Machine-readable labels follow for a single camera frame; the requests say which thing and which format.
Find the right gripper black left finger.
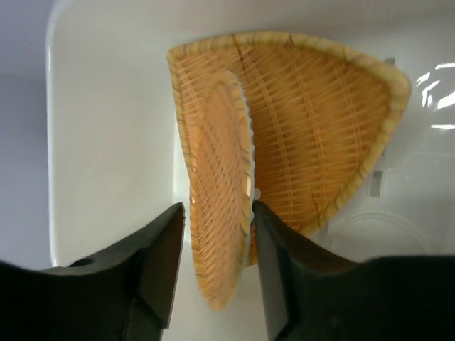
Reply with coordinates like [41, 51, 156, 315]
[44, 203, 185, 340]

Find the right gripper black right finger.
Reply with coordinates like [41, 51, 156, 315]
[253, 201, 355, 340]

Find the round orange woven plate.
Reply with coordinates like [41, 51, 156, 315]
[189, 70, 255, 310]

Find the fan-shaped woven bamboo plate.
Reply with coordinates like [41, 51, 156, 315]
[167, 31, 412, 236]

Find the white plastic bin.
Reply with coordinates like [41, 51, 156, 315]
[45, 0, 455, 269]

